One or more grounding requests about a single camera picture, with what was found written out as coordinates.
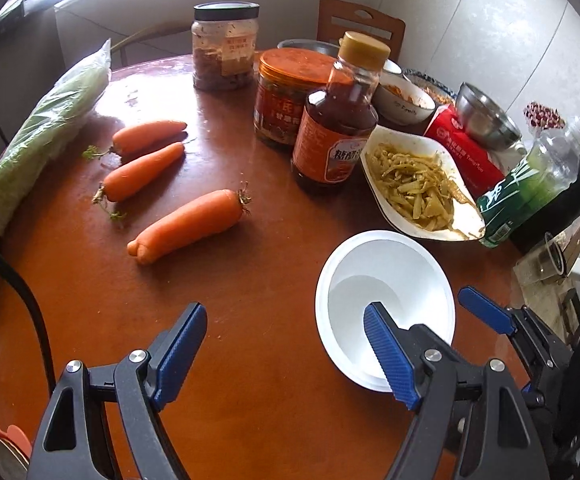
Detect steel plate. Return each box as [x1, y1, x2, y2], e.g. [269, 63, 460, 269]
[0, 438, 29, 480]

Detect small steel bowl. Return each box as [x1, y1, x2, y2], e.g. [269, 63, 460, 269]
[455, 82, 522, 151]

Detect large near carrot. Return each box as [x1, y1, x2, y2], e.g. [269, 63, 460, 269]
[126, 182, 252, 264]

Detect white ceramic bowl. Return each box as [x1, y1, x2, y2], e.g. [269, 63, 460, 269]
[372, 72, 436, 126]

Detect black-lid clear jar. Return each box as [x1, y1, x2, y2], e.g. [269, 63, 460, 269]
[191, 1, 259, 91]

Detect white dish of pickles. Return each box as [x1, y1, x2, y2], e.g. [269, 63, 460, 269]
[360, 126, 485, 242]

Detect clear glass cup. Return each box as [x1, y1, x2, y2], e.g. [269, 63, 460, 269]
[529, 233, 567, 282]

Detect wooden rabbit ornament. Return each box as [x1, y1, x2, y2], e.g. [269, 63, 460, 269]
[563, 224, 580, 271]

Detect red-lid chili jar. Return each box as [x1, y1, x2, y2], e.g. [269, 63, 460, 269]
[254, 48, 334, 146]

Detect steel bowl behind jars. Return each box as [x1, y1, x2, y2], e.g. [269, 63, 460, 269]
[277, 39, 339, 58]

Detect middle carrot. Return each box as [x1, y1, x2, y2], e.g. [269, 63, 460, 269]
[91, 142, 185, 221]

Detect green liquid plastic bottle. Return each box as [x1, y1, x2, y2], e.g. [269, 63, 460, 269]
[476, 116, 580, 248]

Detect brown sauce bottle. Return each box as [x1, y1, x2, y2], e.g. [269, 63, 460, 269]
[291, 32, 390, 193]

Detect black cable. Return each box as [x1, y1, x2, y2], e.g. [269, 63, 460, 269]
[0, 236, 59, 396]

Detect red tissue pack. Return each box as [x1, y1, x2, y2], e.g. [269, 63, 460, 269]
[423, 105, 526, 198]

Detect far small carrot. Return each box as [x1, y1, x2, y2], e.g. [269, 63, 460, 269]
[81, 119, 187, 160]

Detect blue patterned bowl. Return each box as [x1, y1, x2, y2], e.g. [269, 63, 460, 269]
[403, 68, 457, 106]

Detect curved wooden chair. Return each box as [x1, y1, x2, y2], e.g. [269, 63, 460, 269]
[109, 22, 193, 68]

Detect red patterned small cup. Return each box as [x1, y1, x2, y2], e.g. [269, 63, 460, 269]
[523, 101, 566, 136]

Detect bagged celery bunch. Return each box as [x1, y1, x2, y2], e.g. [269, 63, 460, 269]
[0, 41, 111, 237]

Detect wooden chair back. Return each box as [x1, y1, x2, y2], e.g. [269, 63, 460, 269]
[317, 0, 406, 62]

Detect white paper bowl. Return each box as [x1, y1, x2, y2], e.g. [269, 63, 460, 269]
[315, 230, 456, 392]

